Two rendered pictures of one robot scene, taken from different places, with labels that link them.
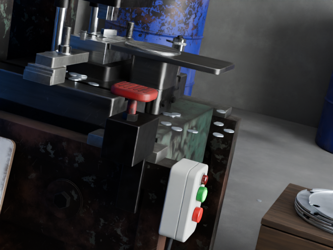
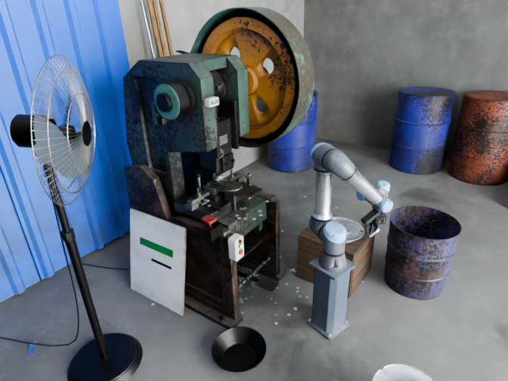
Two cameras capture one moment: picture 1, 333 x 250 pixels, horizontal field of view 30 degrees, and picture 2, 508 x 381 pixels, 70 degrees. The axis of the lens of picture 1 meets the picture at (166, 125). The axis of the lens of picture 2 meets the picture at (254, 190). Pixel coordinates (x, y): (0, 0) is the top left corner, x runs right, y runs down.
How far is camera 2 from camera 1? 1.10 m
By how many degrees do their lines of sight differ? 20
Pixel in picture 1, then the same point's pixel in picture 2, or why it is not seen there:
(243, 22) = (349, 97)
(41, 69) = (189, 205)
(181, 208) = (233, 251)
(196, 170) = (235, 240)
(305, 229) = (314, 239)
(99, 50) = (212, 190)
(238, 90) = (351, 134)
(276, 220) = (303, 236)
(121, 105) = (217, 214)
